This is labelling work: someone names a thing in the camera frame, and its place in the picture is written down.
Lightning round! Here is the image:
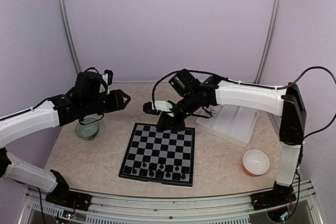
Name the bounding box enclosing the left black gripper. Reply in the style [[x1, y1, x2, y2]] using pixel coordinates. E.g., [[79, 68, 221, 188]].
[[82, 89, 130, 116]]

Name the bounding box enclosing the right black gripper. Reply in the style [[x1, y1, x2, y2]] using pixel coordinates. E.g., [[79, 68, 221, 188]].
[[156, 92, 200, 131]]

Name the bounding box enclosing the black grey chessboard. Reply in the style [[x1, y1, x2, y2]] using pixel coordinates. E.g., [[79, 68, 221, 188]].
[[119, 123, 195, 187]]

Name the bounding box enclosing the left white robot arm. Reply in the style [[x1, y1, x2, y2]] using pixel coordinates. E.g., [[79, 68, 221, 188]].
[[1, 67, 131, 206]]

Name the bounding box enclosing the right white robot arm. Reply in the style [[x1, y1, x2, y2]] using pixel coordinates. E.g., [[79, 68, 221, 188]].
[[143, 69, 330, 205]]

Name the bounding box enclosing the green glass bowl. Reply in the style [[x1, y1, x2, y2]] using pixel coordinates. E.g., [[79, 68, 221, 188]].
[[75, 118, 100, 141]]

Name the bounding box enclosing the white plastic piece tray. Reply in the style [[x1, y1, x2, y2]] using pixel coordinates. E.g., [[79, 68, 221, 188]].
[[195, 105, 259, 148]]

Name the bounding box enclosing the white orange bowl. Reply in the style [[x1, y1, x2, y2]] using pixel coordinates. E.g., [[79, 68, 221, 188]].
[[242, 150, 270, 176]]

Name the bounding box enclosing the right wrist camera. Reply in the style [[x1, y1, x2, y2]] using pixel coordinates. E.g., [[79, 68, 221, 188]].
[[143, 101, 173, 115]]

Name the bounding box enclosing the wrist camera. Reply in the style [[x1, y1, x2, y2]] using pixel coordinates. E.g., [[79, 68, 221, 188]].
[[143, 101, 173, 115], [100, 69, 113, 94]]

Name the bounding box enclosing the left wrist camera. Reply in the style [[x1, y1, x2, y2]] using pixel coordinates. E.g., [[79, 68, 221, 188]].
[[100, 69, 113, 94]]

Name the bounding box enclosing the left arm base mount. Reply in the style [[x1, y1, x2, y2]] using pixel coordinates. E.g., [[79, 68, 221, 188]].
[[46, 190, 92, 211]]

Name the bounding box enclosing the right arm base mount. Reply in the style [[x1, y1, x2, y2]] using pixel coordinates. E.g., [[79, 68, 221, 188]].
[[250, 190, 297, 211]]

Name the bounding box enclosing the left aluminium frame post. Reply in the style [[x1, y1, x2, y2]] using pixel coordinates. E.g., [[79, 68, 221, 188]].
[[57, 0, 82, 74]]

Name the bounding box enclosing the aluminium frame post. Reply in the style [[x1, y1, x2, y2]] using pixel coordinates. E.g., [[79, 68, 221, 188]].
[[254, 0, 281, 84], [57, 0, 82, 74]]

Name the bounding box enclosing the aluminium front rail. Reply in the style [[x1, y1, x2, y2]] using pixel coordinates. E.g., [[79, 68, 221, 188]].
[[18, 180, 325, 223]]

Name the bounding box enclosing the right aluminium frame post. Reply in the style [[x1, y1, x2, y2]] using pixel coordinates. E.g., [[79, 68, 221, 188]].
[[254, 0, 281, 84]]

